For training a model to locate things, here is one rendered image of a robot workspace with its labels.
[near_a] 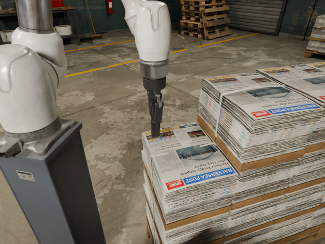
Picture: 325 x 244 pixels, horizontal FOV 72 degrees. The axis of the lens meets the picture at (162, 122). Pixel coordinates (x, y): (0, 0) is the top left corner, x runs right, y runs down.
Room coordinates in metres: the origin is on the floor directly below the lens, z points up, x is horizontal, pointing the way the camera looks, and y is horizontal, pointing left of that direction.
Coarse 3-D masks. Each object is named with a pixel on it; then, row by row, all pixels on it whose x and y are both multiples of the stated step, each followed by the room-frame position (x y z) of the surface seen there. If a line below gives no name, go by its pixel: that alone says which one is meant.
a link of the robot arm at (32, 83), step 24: (0, 48) 0.60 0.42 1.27; (24, 48) 0.60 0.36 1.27; (0, 72) 0.53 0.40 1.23; (24, 72) 0.55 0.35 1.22; (48, 72) 0.64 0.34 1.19; (0, 96) 0.52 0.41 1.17; (24, 96) 0.53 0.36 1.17; (48, 96) 0.58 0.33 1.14; (0, 120) 0.52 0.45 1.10; (24, 120) 0.52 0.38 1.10; (48, 120) 0.56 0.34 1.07
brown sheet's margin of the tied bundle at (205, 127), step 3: (198, 114) 0.93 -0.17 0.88; (198, 117) 0.93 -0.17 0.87; (198, 120) 0.93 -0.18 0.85; (201, 120) 0.90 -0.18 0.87; (201, 123) 0.90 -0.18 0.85; (204, 123) 0.87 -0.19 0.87; (204, 126) 0.87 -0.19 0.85; (207, 126) 0.84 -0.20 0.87; (204, 129) 0.86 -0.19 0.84; (207, 129) 0.83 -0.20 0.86; (210, 129) 0.81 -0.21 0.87; (207, 132) 0.83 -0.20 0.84; (210, 132) 0.81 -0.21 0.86; (210, 135) 0.81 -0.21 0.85
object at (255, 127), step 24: (264, 96) 0.75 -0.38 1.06; (288, 96) 0.75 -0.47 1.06; (240, 120) 0.65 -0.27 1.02; (264, 120) 0.60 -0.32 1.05; (288, 120) 0.63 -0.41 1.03; (312, 120) 0.66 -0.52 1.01; (240, 144) 0.61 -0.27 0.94; (264, 144) 0.62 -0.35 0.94; (288, 144) 0.65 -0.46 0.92; (240, 168) 0.59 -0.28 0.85
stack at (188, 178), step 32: (160, 128) 0.89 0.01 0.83; (192, 128) 0.88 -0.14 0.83; (160, 160) 0.66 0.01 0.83; (192, 160) 0.66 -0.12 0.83; (224, 160) 0.66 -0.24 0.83; (320, 160) 0.73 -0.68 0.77; (160, 192) 0.58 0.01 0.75; (192, 192) 0.54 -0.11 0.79; (224, 192) 0.58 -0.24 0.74; (256, 192) 0.63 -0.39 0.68; (320, 192) 0.75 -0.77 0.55; (160, 224) 0.59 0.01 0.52; (192, 224) 0.54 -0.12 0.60; (224, 224) 0.59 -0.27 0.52; (256, 224) 0.66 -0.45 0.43; (288, 224) 0.72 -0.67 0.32; (320, 224) 0.82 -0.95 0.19
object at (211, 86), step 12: (204, 84) 0.92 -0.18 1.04; (216, 84) 0.86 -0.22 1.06; (228, 84) 0.87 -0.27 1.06; (240, 84) 0.87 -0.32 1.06; (252, 84) 0.87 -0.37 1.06; (264, 84) 0.87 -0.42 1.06; (204, 96) 0.91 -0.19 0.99; (216, 96) 0.82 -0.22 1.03; (204, 108) 0.88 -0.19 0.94; (216, 108) 0.80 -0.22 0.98; (204, 120) 0.88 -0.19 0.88
